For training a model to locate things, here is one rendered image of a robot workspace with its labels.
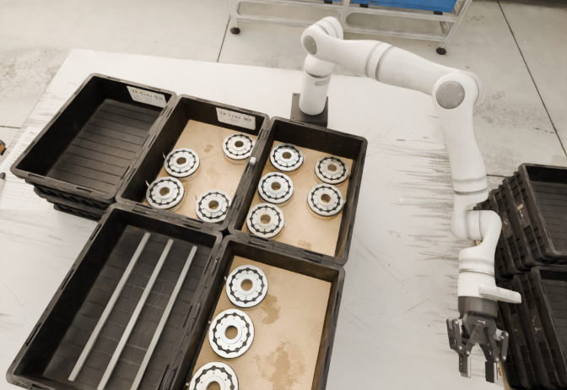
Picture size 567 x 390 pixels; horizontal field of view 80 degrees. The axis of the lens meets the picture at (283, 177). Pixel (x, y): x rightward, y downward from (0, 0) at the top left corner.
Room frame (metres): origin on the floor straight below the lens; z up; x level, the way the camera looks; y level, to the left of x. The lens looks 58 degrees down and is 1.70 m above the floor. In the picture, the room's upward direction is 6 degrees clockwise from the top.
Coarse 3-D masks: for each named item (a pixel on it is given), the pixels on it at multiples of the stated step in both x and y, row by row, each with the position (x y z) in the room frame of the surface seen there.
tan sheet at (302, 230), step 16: (352, 160) 0.64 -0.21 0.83; (304, 176) 0.56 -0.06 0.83; (256, 192) 0.49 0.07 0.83; (304, 192) 0.50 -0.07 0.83; (288, 208) 0.45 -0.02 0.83; (304, 208) 0.45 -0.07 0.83; (288, 224) 0.40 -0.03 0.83; (304, 224) 0.40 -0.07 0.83; (320, 224) 0.41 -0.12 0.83; (336, 224) 0.41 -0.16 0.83; (288, 240) 0.35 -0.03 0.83; (304, 240) 0.35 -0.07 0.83; (320, 240) 0.36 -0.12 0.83; (336, 240) 0.36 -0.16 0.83
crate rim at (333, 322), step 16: (224, 240) 0.29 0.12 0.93; (240, 240) 0.30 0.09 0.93; (288, 256) 0.27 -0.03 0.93; (304, 256) 0.27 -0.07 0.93; (208, 288) 0.18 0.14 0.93; (336, 288) 0.21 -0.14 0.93; (336, 304) 0.18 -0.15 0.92; (192, 320) 0.11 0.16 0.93; (336, 320) 0.14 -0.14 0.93; (192, 336) 0.08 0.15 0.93; (176, 368) 0.02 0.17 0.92; (320, 384) 0.02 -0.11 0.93
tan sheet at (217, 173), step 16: (192, 128) 0.70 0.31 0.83; (208, 128) 0.71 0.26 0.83; (224, 128) 0.72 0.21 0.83; (176, 144) 0.63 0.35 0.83; (192, 144) 0.64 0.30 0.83; (208, 144) 0.64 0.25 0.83; (208, 160) 0.58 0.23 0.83; (224, 160) 0.59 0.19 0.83; (160, 176) 0.51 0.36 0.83; (208, 176) 0.53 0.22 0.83; (224, 176) 0.53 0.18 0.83; (240, 176) 0.54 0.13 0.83; (192, 192) 0.47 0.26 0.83; (192, 208) 0.42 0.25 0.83
